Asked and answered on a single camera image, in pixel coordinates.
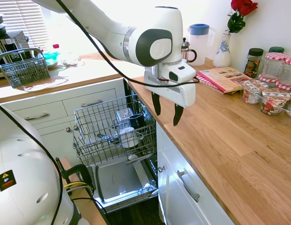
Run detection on green plastic bowl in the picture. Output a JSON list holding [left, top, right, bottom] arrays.
[[41, 51, 61, 69]]

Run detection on clear pitcher with blue lid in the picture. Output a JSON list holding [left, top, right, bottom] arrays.
[[187, 23, 217, 67]]

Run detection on clear plastic container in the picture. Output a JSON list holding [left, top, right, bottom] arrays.
[[115, 108, 133, 129]]

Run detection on stainless dishwasher door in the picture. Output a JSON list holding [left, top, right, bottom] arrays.
[[89, 159, 159, 213]]

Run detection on tall glass jar gingham lid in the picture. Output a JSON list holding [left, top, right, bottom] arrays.
[[278, 57, 291, 88], [261, 52, 290, 80]]

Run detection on red gingham book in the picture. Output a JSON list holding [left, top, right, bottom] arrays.
[[196, 75, 225, 95]]

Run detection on yellow cables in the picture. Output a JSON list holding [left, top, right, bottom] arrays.
[[65, 181, 94, 191]]

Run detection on glass French press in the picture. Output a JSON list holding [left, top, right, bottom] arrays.
[[181, 37, 198, 64]]

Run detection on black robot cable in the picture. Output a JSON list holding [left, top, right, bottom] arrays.
[[0, 0, 200, 225]]

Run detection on grey plastic cutlery basket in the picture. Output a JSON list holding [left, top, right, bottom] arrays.
[[0, 47, 51, 89]]

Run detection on grey wire dishwasher rack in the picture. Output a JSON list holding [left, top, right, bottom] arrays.
[[72, 94, 158, 168]]

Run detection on white vase with blue flowers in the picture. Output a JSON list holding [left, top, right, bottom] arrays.
[[212, 32, 231, 68]]

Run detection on silver bar cabinet handle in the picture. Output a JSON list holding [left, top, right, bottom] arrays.
[[176, 169, 200, 203]]

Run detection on jar with green lid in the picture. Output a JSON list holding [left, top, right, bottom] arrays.
[[268, 46, 285, 54]]

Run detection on white cabinet under counter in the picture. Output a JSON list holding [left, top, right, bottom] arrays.
[[155, 121, 234, 225]]

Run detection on plain white cup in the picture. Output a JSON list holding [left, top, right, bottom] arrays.
[[119, 127, 140, 149]]

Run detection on short jar gingham lid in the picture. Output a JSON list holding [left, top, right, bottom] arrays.
[[258, 74, 279, 83], [275, 81, 291, 91]]

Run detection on black table clamp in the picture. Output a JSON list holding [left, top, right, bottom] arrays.
[[55, 157, 95, 195]]

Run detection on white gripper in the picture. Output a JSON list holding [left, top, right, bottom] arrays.
[[143, 75, 197, 127]]

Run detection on wooden book stand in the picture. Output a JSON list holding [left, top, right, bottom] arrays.
[[223, 86, 245, 96]]

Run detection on white window blinds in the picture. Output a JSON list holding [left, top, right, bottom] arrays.
[[0, 0, 47, 45]]

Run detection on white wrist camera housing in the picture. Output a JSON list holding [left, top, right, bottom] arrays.
[[162, 58, 197, 83]]

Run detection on pink cookbook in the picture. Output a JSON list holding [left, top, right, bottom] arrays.
[[196, 66, 252, 92]]

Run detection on long silver drawer handle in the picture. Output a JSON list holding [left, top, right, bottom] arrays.
[[24, 112, 51, 121]]

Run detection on red rose with leaves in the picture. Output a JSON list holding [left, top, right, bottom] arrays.
[[227, 0, 259, 34]]

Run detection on silver cutlery piece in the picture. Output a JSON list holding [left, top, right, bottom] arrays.
[[96, 133, 121, 144]]

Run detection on short silver drawer handle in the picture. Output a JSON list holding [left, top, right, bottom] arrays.
[[80, 100, 104, 107]]

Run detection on white corner drawer cabinet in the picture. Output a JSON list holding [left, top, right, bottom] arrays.
[[0, 78, 126, 165]]

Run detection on clear glass dish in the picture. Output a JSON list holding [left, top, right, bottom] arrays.
[[61, 55, 85, 68]]

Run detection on dark navy mug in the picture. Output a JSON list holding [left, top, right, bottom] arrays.
[[128, 113, 146, 130]]

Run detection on wooden robot mount table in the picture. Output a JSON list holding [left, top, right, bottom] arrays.
[[58, 157, 107, 225]]

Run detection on spice jar with black lid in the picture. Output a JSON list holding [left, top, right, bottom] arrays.
[[244, 47, 264, 79]]

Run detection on silver microwave oven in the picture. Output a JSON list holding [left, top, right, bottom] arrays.
[[0, 30, 31, 79]]

